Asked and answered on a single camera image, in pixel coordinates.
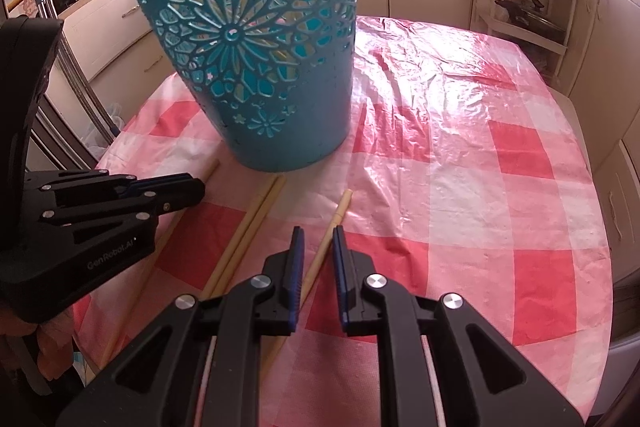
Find white rolling storage cart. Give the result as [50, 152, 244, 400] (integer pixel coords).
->
[471, 0, 577, 82]

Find wooden chopstick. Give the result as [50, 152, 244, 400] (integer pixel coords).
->
[96, 158, 222, 371]
[200, 174, 277, 300]
[259, 188, 352, 383]
[210, 174, 285, 298]

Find red white checkered tablecloth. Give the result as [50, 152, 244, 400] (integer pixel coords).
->
[74, 17, 612, 415]

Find teal perforated plastic basket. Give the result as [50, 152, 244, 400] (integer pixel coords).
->
[138, 0, 357, 172]

